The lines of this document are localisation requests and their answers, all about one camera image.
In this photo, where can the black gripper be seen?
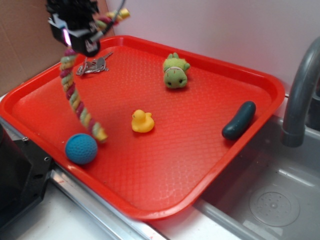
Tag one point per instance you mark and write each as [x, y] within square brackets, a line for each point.
[72, 23]

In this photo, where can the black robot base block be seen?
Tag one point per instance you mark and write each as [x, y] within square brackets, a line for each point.
[25, 169]

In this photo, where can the silver key bunch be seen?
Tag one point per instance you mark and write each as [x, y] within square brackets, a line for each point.
[95, 66]

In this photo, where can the brown cardboard panel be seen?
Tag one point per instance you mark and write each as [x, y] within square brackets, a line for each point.
[27, 46]

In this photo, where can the green plush frog toy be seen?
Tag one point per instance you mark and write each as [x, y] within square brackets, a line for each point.
[175, 71]

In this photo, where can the yellow rubber duck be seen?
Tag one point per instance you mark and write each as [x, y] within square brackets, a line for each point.
[142, 122]

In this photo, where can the blue dimpled ball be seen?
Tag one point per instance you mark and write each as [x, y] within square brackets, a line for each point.
[81, 149]

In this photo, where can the red plastic tray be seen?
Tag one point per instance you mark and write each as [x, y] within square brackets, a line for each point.
[153, 175]

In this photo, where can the dark green toy cucumber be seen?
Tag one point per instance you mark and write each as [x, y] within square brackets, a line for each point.
[240, 122]

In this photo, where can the grey toy faucet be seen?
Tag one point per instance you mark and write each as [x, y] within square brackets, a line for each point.
[303, 105]

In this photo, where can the grey toy sink basin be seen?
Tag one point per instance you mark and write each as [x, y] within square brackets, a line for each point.
[269, 191]

